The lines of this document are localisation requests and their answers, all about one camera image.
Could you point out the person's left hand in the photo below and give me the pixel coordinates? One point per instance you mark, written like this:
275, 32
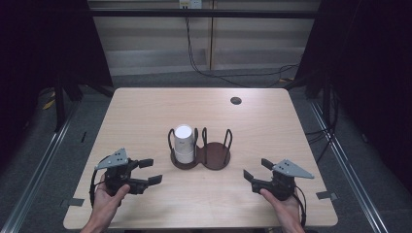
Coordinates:
108, 202

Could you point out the person's right hand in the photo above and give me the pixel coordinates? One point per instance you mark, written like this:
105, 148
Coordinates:
285, 210

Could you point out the dark brown cup holder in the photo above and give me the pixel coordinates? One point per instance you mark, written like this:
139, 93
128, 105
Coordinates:
215, 158

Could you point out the grey tape strip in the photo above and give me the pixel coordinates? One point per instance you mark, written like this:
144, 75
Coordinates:
73, 202
327, 195

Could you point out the dark round table grommet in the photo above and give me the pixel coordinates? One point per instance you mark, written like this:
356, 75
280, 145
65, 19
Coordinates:
236, 100

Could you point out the metal floor rail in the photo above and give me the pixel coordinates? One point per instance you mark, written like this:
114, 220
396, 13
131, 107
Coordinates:
350, 168
35, 181

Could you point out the black horizontal bar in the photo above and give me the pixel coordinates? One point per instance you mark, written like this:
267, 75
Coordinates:
145, 13

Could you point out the white wall power outlet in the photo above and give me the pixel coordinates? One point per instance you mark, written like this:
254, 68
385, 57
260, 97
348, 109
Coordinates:
190, 4

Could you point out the black metal stand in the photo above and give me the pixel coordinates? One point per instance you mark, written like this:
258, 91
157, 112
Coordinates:
60, 106

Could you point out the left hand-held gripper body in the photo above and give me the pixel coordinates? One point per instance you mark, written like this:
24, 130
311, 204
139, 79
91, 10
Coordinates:
118, 176

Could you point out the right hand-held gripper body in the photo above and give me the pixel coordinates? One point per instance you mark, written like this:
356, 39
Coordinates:
281, 184

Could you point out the stack of white paper cups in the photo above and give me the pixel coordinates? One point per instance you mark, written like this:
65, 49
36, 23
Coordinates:
184, 145

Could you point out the black curtain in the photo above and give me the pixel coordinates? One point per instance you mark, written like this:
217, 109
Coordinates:
39, 48
372, 64

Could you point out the yellow floor tape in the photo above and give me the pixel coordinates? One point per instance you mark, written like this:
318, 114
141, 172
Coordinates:
48, 104

